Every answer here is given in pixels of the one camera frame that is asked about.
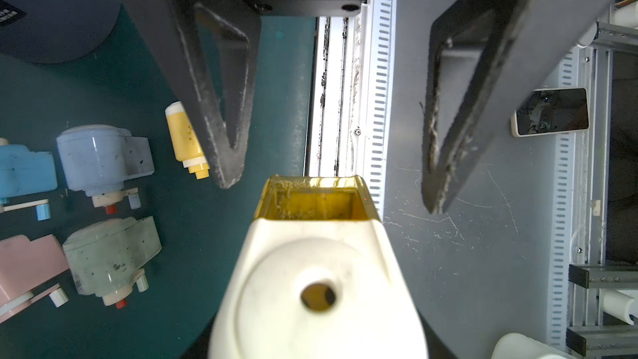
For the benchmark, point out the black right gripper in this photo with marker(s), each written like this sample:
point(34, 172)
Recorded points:
point(208, 52)

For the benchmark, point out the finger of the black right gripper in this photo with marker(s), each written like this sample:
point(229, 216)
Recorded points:
point(519, 43)

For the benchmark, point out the yellow white pencil sharpener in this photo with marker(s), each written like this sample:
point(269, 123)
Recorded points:
point(187, 149)

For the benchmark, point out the light blue pencil sharpener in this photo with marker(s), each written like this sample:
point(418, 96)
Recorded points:
point(25, 172)

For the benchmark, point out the grey green pencil sharpener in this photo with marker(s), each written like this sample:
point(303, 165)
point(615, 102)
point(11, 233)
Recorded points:
point(107, 259)

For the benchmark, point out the small yellow pencil sharpener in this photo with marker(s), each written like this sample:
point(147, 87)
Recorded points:
point(317, 278)

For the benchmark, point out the pink pencil sharpener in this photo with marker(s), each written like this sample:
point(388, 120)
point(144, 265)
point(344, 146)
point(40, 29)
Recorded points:
point(25, 265)

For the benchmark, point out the smartphone on bench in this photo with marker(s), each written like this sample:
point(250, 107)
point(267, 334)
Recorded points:
point(552, 111)

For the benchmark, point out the grey trash bin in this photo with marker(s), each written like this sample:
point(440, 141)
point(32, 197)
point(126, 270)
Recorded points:
point(55, 31)

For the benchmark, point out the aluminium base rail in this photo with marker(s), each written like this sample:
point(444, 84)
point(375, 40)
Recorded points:
point(352, 91)

